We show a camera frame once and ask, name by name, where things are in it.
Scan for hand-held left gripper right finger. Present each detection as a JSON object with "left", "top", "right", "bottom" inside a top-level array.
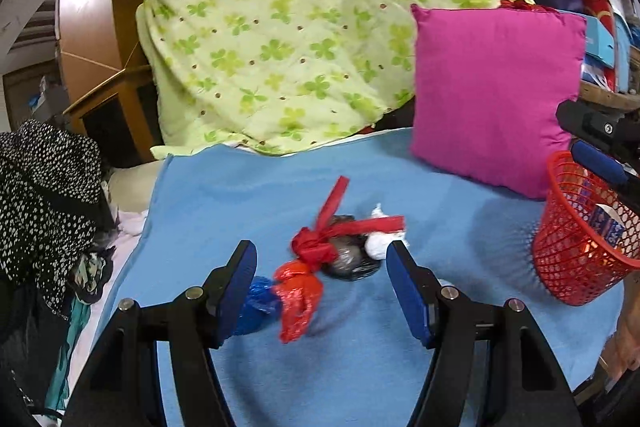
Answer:
[{"left": 386, "top": 240, "right": 583, "bottom": 427}]

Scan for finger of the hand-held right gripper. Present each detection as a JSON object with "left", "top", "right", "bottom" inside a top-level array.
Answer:
[
  {"left": 556, "top": 99, "right": 640, "bottom": 152},
  {"left": 571, "top": 140, "right": 640, "bottom": 212}
]

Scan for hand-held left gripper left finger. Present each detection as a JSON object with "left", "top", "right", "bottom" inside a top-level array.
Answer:
[{"left": 62, "top": 240, "right": 258, "bottom": 427}]

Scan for blue plastic bag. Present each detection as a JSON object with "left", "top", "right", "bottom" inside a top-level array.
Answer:
[{"left": 231, "top": 276, "right": 283, "bottom": 337}]

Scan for white plastic bag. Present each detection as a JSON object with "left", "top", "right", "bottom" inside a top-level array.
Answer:
[{"left": 364, "top": 203, "right": 411, "bottom": 260}]

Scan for red plastic bag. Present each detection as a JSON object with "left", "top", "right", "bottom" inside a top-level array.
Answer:
[{"left": 272, "top": 262, "right": 323, "bottom": 344}]

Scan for black plastic bag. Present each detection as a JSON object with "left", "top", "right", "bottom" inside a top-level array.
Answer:
[{"left": 312, "top": 214, "right": 383, "bottom": 280}]

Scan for red cloth ribbon bundle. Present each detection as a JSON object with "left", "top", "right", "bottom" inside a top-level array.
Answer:
[{"left": 290, "top": 176, "right": 406, "bottom": 269}]

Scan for red plastic mesh basket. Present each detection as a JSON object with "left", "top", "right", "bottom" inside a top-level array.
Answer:
[{"left": 531, "top": 150, "right": 640, "bottom": 307}]

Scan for wooden shelf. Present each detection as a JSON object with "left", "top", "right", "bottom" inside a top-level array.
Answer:
[{"left": 580, "top": 79, "right": 640, "bottom": 112}]

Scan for printed paper packet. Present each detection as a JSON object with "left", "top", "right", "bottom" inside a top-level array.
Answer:
[{"left": 587, "top": 202, "right": 628, "bottom": 253}]

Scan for light blue box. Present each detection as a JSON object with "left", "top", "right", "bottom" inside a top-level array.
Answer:
[{"left": 560, "top": 9, "right": 618, "bottom": 68}]

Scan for blue blanket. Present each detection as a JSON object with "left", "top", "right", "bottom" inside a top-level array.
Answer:
[{"left": 95, "top": 129, "right": 626, "bottom": 427}]

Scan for pink pillow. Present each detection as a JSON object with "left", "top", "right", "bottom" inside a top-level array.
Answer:
[{"left": 410, "top": 3, "right": 588, "bottom": 200}]

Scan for dark patterned cloth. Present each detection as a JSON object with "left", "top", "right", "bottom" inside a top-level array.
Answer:
[{"left": 70, "top": 247, "right": 116, "bottom": 305}]

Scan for cream pillow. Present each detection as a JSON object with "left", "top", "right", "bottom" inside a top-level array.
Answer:
[{"left": 107, "top": 162, "right": 161, "bottom": 212}]

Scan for teal cloth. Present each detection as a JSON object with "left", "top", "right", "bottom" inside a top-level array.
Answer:
[{"left": 45, "top": 297, "right": 88, "bottom": 413}]

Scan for black white dotted garment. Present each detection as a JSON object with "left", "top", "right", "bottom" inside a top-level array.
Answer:
[{"left": 0, "top": 119, "right": 113, "bottom": 320}]

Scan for green clover print quilt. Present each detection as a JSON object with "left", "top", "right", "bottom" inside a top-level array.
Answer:
[{"left": 136, "top": 0, "right": 538, "bottom": 160}]

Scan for wooden headboard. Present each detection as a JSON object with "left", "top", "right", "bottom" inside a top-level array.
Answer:
[{"left": 56, "top": 0, "right": 166, "bottom": 168}]

